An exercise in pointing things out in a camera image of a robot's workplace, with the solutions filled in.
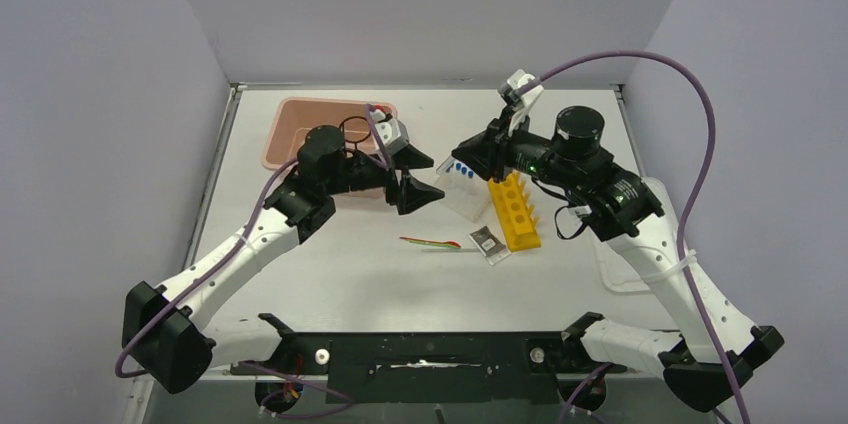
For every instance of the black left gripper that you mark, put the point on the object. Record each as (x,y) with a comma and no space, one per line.
(409,193)

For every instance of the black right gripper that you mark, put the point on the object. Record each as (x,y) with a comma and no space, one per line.
(481,151)

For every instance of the red green stirring sticks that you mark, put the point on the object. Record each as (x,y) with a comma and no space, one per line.
(432,243)

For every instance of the black wire ring stand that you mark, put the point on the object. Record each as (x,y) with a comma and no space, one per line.
(356,130)

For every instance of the small dark sample bag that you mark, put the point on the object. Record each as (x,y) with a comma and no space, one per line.
(493,250)

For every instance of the clear glass stirring rod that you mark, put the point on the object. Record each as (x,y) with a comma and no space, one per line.
(449,250)

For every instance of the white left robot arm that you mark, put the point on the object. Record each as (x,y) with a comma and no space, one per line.
(166,327)

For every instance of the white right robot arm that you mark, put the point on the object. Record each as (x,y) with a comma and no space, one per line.
(713,348)

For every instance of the clear plastic tube box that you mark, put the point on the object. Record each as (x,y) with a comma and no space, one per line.
(468,198)

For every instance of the yellow test tube rack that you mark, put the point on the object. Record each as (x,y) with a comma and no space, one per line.
(514,213)

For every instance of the pink plastic bin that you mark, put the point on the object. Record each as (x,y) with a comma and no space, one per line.
(296,116)

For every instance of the white plastic tray lid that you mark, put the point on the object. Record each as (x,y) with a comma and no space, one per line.
(615,274)

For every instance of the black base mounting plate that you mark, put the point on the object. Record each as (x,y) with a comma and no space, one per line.
(447,367)

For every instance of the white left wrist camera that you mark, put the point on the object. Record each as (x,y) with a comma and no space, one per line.
(389,133)

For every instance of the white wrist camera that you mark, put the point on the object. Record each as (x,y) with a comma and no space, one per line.
(519,91)
(389,133)

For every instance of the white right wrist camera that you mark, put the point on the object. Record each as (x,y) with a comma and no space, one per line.
(519,91)

